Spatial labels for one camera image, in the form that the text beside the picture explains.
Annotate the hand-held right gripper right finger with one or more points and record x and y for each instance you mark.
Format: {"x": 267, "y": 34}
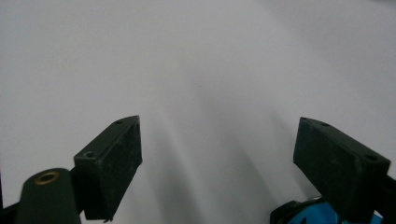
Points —
{"x": 339, "y": 168}

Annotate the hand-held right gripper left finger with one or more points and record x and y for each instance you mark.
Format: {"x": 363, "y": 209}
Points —
{"x": 109, "y": 168}

